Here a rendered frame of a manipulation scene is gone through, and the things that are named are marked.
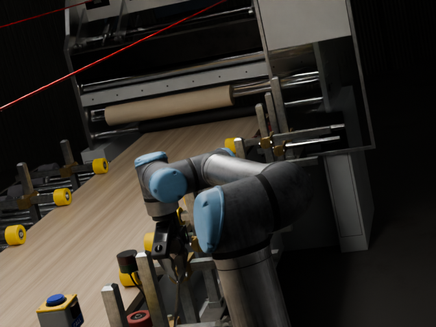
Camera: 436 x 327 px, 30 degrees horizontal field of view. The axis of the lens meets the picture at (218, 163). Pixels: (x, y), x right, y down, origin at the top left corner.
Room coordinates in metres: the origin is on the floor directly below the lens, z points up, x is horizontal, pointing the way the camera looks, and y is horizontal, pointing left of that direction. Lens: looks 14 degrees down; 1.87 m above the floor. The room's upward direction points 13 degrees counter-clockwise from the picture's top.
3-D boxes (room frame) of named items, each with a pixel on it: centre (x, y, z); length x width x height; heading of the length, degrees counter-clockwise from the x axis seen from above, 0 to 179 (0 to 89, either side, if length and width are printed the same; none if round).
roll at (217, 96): (4.80, 0.02, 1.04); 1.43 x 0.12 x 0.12; 73
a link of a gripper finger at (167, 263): (2.17, 0.19, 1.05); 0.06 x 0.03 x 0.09; 163
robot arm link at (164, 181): (2.05, 0.14, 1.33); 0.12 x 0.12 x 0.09; 15
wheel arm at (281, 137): (3.85, -0.32, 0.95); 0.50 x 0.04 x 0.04; 73
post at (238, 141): (3.35, -0.11, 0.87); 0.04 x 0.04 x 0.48; 73
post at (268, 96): (4.07, -0.33, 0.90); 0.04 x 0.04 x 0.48; 73
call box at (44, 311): (1.67, 0.41, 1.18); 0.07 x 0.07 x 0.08; 73
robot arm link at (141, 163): (2.15, 0.18, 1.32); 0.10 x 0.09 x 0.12; 15
